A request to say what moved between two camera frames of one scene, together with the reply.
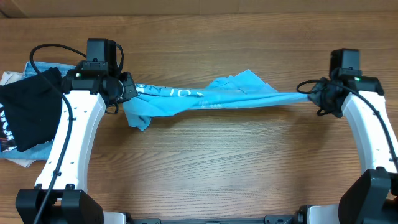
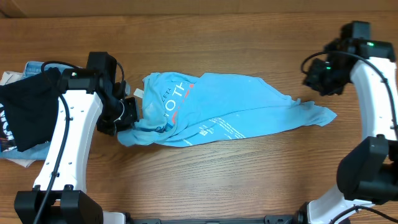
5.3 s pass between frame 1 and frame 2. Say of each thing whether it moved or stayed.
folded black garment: stayed
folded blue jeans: stayed
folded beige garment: stayed
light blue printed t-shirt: moved
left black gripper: moved
